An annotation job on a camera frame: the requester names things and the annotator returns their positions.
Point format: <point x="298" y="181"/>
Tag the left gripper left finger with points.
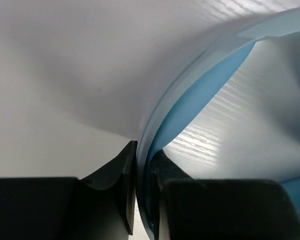
<point x="99" y="206"/>

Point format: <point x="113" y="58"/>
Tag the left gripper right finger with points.
<point x="184" y="208"/>

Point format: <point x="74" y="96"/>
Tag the light blue headphones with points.
<point x="222" y="49"/>

